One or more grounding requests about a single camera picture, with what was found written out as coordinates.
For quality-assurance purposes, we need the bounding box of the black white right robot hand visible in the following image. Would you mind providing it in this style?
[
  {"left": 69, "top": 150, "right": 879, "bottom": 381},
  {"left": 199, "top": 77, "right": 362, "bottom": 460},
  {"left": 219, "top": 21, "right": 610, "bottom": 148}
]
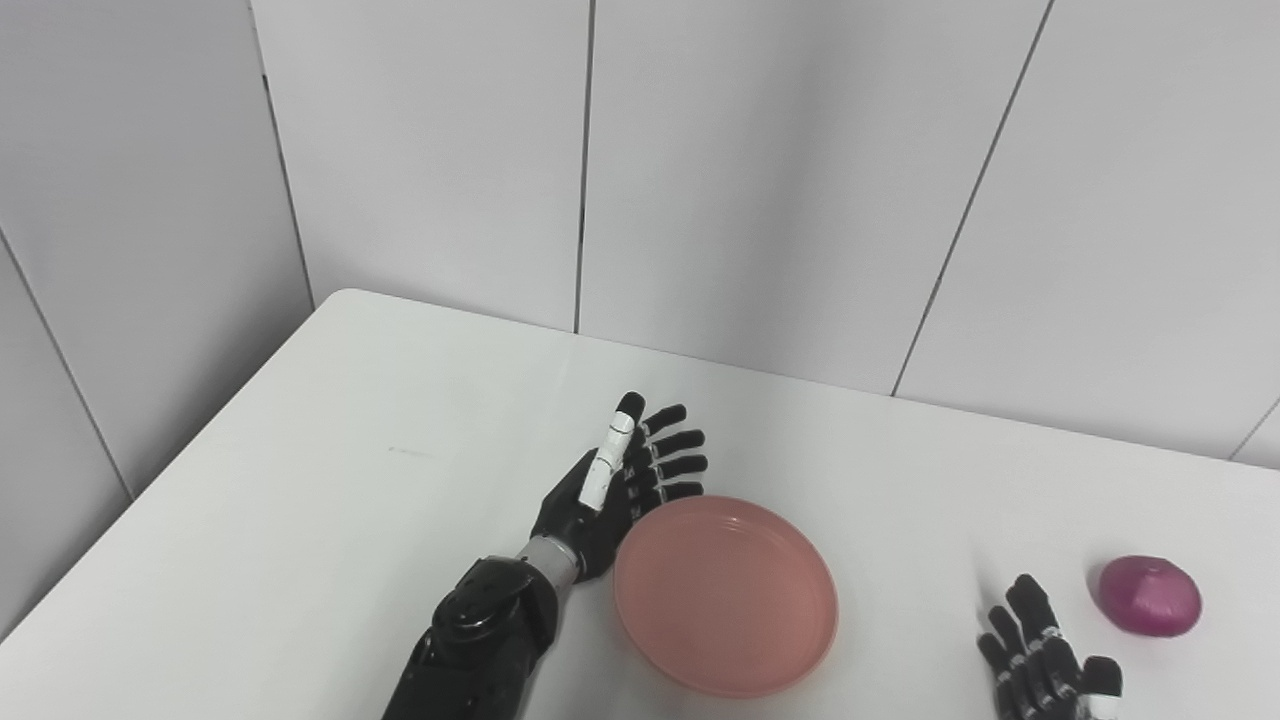
[{"left": 977, "top": 574, "right": 1124, "bottom": 720}]

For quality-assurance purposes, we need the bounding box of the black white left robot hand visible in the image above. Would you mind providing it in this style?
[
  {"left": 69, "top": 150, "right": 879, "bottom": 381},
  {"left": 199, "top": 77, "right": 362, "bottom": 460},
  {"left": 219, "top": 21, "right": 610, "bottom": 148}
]
[{"left": 529, "top": 391, "right": 709, "bottom": 583}]

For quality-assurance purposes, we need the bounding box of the pink round plate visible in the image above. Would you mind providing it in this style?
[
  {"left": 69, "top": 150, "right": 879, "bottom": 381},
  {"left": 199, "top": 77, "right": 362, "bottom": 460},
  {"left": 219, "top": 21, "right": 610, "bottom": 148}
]
[{"left": 613, "top": 495, "right": 840, "bottom": 700}]

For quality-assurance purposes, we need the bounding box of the purple red onion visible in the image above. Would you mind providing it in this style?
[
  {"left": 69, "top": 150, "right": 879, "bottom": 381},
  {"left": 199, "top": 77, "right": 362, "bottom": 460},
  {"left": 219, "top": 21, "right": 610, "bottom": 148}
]
[{"left": 1098, "top": 555, "right": 1203, "bottom": 638}]

